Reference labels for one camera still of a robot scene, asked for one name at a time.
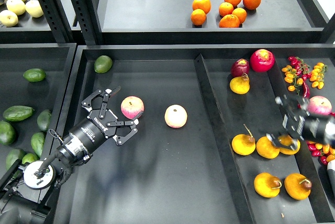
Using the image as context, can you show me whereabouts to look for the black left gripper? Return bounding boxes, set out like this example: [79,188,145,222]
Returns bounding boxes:
[69,86,144,154]

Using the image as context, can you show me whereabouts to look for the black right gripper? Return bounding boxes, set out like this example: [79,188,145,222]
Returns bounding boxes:
[266,95,334,151]

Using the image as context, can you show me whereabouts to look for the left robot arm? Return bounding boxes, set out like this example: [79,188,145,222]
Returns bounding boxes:
[1,87,143,223]

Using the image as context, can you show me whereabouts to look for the yellow pear with stem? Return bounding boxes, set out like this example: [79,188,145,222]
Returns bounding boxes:
[231,124,256,156]

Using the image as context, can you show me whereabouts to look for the green avocado tray corner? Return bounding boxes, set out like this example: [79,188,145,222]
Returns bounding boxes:
[94,55,113,73]

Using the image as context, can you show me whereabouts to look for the dark avocado by tray edge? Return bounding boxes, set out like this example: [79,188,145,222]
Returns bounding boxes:
[37,109,52,132]

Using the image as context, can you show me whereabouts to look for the green avocado left tray top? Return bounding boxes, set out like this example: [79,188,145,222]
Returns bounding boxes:
[23,68,47,82]

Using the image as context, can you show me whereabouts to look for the dark green avocado long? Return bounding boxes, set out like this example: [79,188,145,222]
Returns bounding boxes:
[3,105,35,122]

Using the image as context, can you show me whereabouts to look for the dark avocado bottom left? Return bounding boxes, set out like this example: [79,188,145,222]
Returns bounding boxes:
[6,148,26,171]

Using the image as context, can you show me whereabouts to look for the dark avocado far left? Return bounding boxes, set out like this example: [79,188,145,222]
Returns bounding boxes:
[0,120,16,145]

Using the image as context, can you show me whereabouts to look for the pale yellow pear right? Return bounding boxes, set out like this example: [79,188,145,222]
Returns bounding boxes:
[25,0,43,18]

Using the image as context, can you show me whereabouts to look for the pale yellow pear front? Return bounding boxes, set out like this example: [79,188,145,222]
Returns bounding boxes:
[0,10,18,27]

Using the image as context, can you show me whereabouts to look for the pink apple left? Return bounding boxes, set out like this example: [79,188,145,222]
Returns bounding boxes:
[120,96,144,119]

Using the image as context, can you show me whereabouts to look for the pink apple far right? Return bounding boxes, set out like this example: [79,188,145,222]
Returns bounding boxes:
[307,96,332,115]

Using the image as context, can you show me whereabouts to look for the red chili pepper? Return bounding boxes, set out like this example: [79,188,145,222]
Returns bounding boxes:
[302,80,310,98]

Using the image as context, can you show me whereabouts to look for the cherry tomato bunch lower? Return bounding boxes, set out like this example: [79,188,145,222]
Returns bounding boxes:
[307,141,334,165]

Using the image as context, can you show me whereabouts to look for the cherry tomato bunch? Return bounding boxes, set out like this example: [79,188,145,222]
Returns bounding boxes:
[281,56,328,96]
[307,141,334,165]

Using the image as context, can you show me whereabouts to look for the cherry tomato bunch upper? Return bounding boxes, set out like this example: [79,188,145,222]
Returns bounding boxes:
[281,56,328,96]

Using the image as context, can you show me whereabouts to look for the pale pink apple centre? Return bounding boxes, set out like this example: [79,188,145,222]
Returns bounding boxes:
[164,104,187,128]

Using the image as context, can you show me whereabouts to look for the red apple top right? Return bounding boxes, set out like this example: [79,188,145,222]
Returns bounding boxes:
[250,49,275,72]

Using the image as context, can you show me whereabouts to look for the dark red apple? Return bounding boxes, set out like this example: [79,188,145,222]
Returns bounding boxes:
[230,59,250,77]

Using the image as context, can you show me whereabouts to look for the black left tray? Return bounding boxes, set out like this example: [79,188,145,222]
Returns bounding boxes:
[0,42,78,224]

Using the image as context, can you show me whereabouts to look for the black tray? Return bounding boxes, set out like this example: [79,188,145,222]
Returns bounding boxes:
[0,42,78,224]
[53,46,334,223]

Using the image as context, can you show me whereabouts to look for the black centre tray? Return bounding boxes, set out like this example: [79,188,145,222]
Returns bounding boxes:
[53,46,334,223]

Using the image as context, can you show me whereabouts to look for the black tray divider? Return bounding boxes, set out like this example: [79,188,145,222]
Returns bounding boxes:
[194,54,256,223]

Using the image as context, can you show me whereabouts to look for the black metal shelf rack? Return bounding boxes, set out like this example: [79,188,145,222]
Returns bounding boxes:
[1,0,334,45]

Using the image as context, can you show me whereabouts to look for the orange front bottom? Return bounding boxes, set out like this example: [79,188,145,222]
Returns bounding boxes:
[219,14,240,28]

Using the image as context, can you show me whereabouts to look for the orange right small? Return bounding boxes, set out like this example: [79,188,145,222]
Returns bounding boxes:
[232,7,247,24]

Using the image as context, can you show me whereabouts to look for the orange small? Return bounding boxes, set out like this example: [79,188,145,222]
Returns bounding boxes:
[218,2,234,17]
[232,7,247,24]

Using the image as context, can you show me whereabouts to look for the orange top right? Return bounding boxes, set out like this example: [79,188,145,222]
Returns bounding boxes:
[242,0,261,10]

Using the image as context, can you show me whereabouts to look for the orange centre small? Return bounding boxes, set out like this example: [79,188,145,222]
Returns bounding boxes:
[218,2,234,17]

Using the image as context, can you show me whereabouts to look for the orange lower left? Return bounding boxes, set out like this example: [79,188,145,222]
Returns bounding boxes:
[191,9,206,26]

